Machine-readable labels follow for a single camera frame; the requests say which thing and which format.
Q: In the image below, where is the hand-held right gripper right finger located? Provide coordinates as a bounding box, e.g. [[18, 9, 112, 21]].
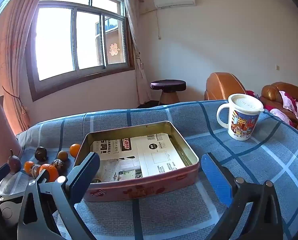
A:
[[200, 152, 284, 240]]

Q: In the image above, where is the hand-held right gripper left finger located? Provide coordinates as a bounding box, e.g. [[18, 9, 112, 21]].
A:
[[17, 152, 101, 240]]

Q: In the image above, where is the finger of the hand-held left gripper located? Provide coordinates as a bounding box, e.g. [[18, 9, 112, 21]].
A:
[[0, 163, 11, 185], [35, 169, 51, 184]]

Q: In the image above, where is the large orange mandarin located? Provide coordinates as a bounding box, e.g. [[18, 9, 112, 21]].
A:
[[39, 164, 59, 182]]

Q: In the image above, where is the purple passion fruit with stem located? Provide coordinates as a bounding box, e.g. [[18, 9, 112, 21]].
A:
[[7, 149, 22, 174]]

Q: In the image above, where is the small orange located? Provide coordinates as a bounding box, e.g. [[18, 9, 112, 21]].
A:
[[23, 161, 35, 175], [69, 143, 81, 158]]

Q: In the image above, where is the dark water chestnut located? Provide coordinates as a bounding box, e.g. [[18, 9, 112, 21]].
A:
[[34, 146, 48, 162]]

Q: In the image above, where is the small tan round fruit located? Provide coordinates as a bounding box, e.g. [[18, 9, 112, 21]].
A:
[[57, 150, 69, 162]]

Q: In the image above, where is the pink metal tin box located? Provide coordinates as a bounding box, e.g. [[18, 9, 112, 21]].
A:
[[73, 120, 200, 202]]

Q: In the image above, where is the pink bottle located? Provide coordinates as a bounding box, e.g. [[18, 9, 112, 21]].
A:
[[0, 94, 23, 167]]

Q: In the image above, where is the white cartoon mug with lid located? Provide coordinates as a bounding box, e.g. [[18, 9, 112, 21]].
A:
[[216, 93, 264, 141]]

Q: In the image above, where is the printed paper lining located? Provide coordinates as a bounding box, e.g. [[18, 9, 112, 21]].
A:
[[90, 134, 187, 183]]

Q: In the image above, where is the round purple-top stool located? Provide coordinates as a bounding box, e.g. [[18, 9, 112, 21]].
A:
[[150, 79, 187, 105]]

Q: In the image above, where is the brown leather sofa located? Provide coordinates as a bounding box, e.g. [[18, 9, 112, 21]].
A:
[[260, 81, 298, 130]]

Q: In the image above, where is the pale narrow curtain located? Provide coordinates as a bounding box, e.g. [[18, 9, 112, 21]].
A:
[[121, 0, 153, 104]]

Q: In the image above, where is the pink patterned curtain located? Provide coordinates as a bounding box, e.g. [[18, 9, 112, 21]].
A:
[[0, 0, 54, 135]]

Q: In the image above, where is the sliding window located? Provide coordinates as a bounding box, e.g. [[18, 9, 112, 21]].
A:
[[27, 0, 137, 102]]

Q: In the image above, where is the white air conditioner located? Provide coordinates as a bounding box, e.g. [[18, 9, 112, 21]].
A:
[[153, 0, 196, 8]]

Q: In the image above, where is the curtain tie cord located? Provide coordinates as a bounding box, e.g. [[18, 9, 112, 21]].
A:
[[2, 85, 30, 120]]

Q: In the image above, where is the white wall pipe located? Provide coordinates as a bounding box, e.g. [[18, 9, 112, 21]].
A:
[[139, 6, 162, 40]]

